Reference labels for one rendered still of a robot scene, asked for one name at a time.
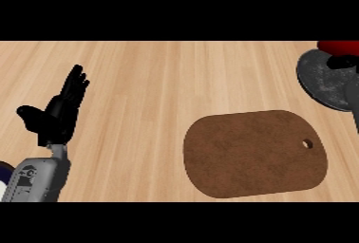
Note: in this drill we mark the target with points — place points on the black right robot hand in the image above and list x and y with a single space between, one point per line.
342 62

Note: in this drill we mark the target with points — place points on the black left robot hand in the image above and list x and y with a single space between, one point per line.
58 118

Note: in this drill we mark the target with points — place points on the red can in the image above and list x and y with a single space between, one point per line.
342 46

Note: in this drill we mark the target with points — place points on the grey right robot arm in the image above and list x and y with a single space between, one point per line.
354 101

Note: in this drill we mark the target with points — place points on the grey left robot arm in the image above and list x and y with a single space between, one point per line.
41 178

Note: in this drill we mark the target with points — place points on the dark grey pan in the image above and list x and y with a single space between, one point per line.
323 80

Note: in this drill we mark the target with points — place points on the brown wooden cutting board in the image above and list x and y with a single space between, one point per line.
253 153

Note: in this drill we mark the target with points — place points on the white and blue round object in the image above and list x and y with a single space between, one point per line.
5 177

